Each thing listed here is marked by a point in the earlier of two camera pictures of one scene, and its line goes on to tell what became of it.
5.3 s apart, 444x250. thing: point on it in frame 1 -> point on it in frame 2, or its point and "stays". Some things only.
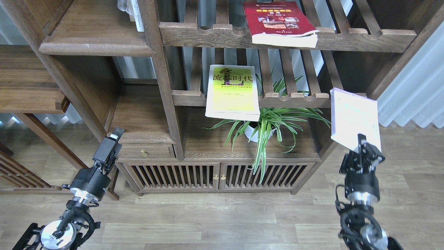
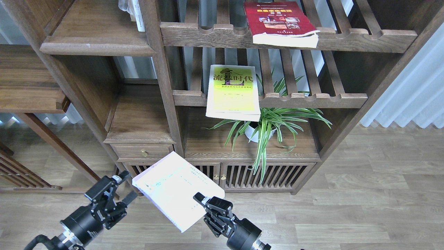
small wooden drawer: x=146 y=151 stays
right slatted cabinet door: x=276 y=176 stays
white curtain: x=417 y=94 stays
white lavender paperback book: x=351 y=114 -> x=170 y=184
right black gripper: x=359 y=166 -> x=242 y=234
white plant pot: x=249 y=131 stays
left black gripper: x=92 y=180 -> x=85 y=225
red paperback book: x=280 y=23 stays
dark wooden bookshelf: x=194 y=97 stays
